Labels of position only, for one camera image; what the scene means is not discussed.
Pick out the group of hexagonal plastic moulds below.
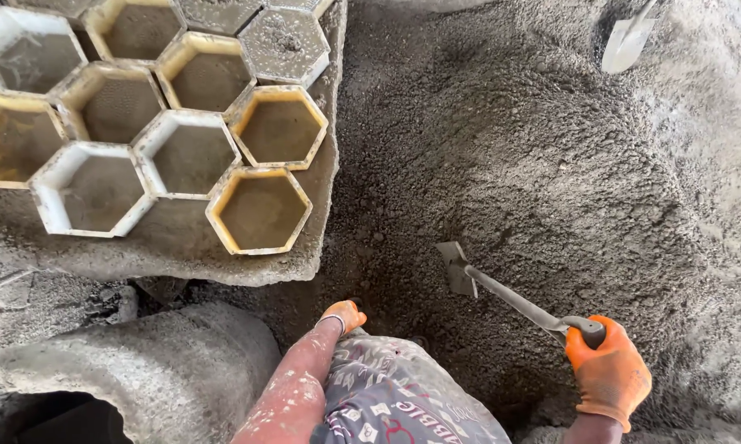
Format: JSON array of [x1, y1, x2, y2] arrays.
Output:
[[0, 0, 336, 256]]

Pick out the grey concrete pipe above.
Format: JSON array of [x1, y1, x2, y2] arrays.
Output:
[[0, 302, 283, 444]]

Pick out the person's right hand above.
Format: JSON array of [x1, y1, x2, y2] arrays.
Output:
[[565, 316, 653, 433]]

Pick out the patterned grey shorts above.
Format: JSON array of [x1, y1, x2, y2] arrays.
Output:
[[310, 330, 512, 444]]

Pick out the concrete-crusted work slab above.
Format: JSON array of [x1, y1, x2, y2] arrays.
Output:
[[0, 0, 349, 288]]

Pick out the metal shovel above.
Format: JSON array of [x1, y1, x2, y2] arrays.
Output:
[[602, 0, 659, 75]]

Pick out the person's left hand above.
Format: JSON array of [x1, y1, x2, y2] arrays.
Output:
[[317, 300, 368, 337]]

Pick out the metal hoe with grey handle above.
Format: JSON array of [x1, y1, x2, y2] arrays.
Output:
[[435, 241, 607, 350]]

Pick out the heap of grey concrete mix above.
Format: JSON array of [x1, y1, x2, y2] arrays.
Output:
[[179, 0, 741, 444]]

